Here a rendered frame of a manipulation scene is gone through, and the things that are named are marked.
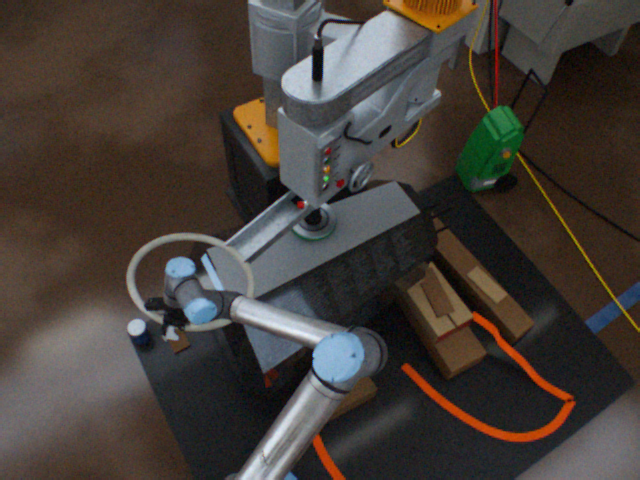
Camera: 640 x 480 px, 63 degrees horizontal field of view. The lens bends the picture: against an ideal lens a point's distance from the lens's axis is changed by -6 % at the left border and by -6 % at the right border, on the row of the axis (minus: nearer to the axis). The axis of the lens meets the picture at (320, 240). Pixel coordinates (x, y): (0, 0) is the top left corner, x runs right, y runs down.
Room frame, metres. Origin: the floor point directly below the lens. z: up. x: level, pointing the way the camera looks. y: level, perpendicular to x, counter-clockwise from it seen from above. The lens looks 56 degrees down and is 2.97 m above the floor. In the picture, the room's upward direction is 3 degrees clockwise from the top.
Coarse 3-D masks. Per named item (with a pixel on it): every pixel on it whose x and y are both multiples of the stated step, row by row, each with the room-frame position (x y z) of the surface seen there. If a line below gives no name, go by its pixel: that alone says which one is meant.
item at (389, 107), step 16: (448, 48) 1.99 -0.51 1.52; (416, 64) 1.85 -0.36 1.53; (432, 64) 1.91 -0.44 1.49; (400, 80) 1.79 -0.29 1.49; (416, 80) 1.84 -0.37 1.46; (384, 96) 1.75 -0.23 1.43; (400, 96) 1.76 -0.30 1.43; (368, 112) 1.70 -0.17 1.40; (384, 112) 1.70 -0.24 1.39; (400, 112) 1.78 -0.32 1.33; (416, 112) 1.89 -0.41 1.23; (368, 128) 1.62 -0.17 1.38; (384, 128) 1.70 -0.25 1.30; (400, 128) 1.80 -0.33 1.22; (352, 144) 1.55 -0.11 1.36; (368, 144) 1.60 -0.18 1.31; (384, 144) 1.72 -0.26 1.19; (352, 160) 1.56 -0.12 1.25
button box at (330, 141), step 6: (330, 138) 1.42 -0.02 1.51; (324, 144) 1.39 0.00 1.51; (330, 144) 1.41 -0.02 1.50; (318, 150) 1.37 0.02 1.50; (324, 150) 1.38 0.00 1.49; (318, 156) 1.37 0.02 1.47; (324, 156) 1.39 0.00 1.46; (330, 156) 1.41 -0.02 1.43; (318, 162) 1.37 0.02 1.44; (330, 162) 1.42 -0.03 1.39; (318, 168) 1.37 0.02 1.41; (324, 168) 1.39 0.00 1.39; (318, 174) 1.37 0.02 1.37; (324, 174) 1.39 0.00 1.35; (330, 174) 1.42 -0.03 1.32; (318, 180) 1.37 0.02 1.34; (330, 180) 1.42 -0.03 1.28; (318, 186) 1.37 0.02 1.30; (330, 186) 1.42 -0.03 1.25; (318, 192) 1.37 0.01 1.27; (324, 192) 1.39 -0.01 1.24
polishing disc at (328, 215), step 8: (320, 208) 1.59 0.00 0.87; (328, 208) 1.59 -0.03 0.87; (328, 216) 1.55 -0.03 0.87; (304, 224) 1.50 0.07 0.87; (320, 224) 1.50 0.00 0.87; (328, 224) 1.50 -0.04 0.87; (296, 232) 1.45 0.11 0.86; (304, 232) 1.45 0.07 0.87; (312, 232) 1.45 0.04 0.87; (320, 232) 1.46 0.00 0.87; (328, 232) 1.46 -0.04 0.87
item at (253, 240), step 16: (288, 192) 1.50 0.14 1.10; (272, 208) 1.42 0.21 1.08; (288, 208) 1.45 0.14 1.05; (304, 208) 1.42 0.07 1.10; (256, 224) 1.35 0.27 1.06; (272, 224) 1.36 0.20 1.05; (288, 224) 1.34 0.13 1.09; (240, 240) 1.28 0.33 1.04; (256, 240) 1.28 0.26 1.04; (272, 240) 1.27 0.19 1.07; (256, 256) 1.20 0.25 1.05
